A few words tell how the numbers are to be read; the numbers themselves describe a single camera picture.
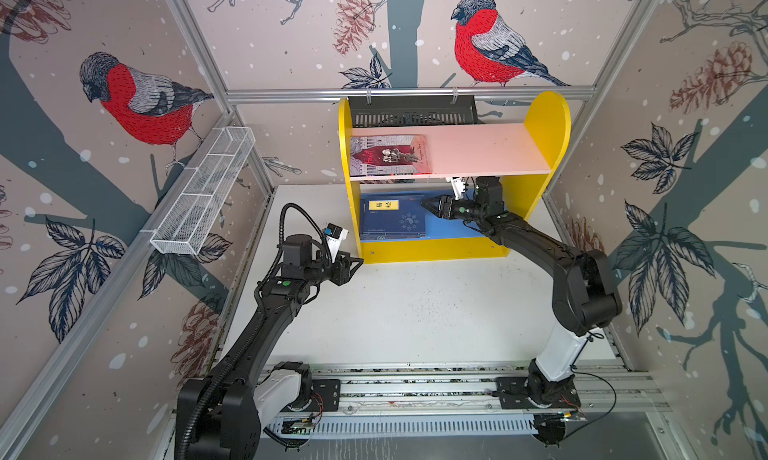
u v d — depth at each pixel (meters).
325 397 0.73
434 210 0.82
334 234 0.70
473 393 0.75
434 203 0.80
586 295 0.49
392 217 0.88
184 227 0.70
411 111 1.00
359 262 0.79
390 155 0.71
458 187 0.80
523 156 0.72
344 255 0.82
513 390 0.74
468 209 0.78
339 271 0.71
